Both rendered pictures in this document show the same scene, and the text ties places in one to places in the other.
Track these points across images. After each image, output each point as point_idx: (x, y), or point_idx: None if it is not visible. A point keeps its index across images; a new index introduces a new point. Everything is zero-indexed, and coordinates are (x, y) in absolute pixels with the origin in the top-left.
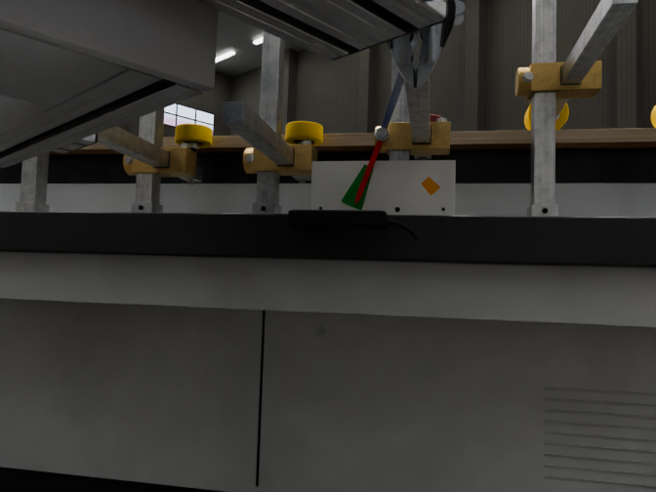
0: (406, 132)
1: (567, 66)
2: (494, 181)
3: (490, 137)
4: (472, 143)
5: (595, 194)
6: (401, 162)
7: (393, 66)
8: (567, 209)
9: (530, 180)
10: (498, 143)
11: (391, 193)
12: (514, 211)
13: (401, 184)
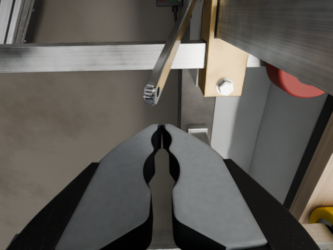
0: (205, 31)
1: (172, 236)
2: (314, 130)
3: (322, 153)
4: (326, 128)
5: (278, 194)
6: (198, 21)
7: (262, 1)
8: (277, 168)
9: (302, 161)
10: (313, 156)
11: (194, 8)
12: (288, 131)
13: (194, 21)
